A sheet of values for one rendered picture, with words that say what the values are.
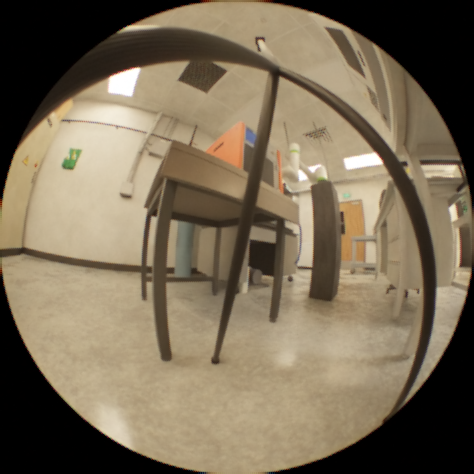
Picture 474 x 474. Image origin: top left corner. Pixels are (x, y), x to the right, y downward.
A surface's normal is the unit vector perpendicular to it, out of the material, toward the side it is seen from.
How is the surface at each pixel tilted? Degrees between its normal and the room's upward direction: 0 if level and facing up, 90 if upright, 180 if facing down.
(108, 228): 90
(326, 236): 90
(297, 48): 180
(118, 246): 90
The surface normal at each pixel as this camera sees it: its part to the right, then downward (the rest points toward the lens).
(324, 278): -0.77, -0.12
